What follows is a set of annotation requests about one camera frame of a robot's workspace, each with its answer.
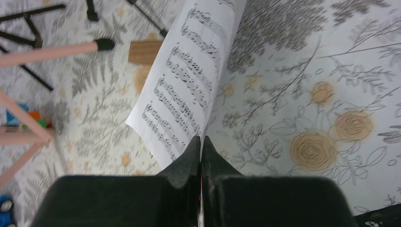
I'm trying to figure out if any small wooden block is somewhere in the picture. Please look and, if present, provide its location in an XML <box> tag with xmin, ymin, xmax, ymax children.
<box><xmin>128</xmin><ymin>41</ymin><xmax>163</xmax><ymax>65</ymax></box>

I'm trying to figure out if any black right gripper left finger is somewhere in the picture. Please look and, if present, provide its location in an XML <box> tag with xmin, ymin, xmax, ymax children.
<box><xmin>32</xmin><ymin>136</ymin><xmax>201</xmax><ymax>227</ymax></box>

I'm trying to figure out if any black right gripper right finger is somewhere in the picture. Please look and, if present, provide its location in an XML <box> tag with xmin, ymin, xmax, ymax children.
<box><xmin>201</xmin><ymin>137</ymin><xmax>357</xmax><ymax>227</ymax></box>

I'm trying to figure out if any green toy brick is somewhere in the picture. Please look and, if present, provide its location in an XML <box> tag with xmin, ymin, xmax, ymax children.
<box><xmin>22</xmin><ymin>119</ymin><xmax>52</xmax><ymax>129</ymax></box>

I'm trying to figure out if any orange curved toy piece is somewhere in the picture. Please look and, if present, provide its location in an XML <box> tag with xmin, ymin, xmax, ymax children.
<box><xmin>28</xmin><ymin>111</ymin><xmax>41</xmax><ymax>120</ymax></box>

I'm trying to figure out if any pink music stand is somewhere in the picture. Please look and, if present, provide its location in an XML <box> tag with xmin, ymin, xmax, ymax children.
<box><xmin>0</xmin><ymin>38</ymin><xmax>116</xmax><ymax>190</ymax></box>

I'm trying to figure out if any floral patterned table mat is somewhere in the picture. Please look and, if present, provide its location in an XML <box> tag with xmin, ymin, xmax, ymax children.
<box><xmin>0</xmin><ymin>0</ymin><xmax>401</xmax><ymax>227</ymax></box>

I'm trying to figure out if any small black tripod stand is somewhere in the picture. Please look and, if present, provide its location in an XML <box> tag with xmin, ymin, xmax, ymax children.
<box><xmin>0</xmin><ymin>3</ymin><xmax>67</xmax><ymax>92</ymax></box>

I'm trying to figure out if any sheet music page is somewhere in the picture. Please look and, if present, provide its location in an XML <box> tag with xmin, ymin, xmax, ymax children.
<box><xmin>126</xmin><ymin>0</ymin><xmax>246</xmax><ymax>168</ymax></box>

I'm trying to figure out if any blue toy car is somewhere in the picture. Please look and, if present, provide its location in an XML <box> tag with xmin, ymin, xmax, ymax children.
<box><xmin>0</xmin><ymin>195</ymin><xmax>17</xmax><ymax>227</ymax></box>

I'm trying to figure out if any black microphone tripod stand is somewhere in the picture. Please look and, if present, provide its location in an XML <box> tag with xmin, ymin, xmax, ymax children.
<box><xmin>84</xmin><ymin>0</ymin><xmax>168</xmax><ymax>38</ymax></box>

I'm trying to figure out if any light blue toy brick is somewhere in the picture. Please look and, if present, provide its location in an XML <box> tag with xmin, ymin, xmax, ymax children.
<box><xmin>6</xmin><ymin>103</ymin><xmax>29</xmax><ymax>126</ymax></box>

